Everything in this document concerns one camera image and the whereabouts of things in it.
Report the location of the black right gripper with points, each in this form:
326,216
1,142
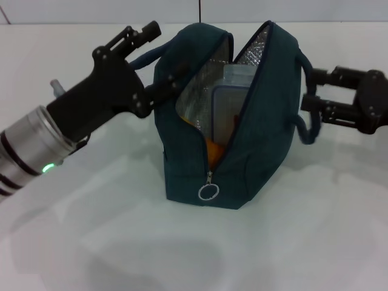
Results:
374,100

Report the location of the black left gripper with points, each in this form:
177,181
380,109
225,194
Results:
103,94

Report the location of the clear plastic food container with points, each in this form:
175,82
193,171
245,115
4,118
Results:
227,115

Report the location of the dark teal insulated bag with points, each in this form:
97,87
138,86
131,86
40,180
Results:
257,151

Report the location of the yellow banana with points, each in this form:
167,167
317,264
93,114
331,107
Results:
215,151

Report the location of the left gripper silver stub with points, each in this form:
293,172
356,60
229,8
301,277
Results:
57,88

